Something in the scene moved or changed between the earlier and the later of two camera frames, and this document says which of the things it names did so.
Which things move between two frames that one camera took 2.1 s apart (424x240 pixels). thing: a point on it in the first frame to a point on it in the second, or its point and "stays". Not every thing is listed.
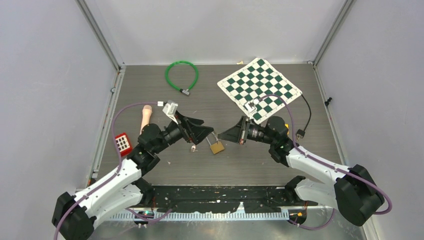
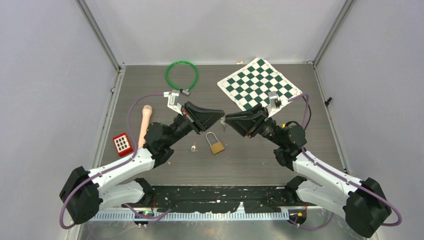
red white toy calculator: (123, 143) stays
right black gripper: (237, 134) to (248, 127)
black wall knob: (327, 103) stays
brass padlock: (216, 147) stays
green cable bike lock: (187, 92) stays
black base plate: (215, 199) stays
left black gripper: (197, 133) to (200, 119)
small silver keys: (193, 148) stays
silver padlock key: (215, 137) to (223, 121)
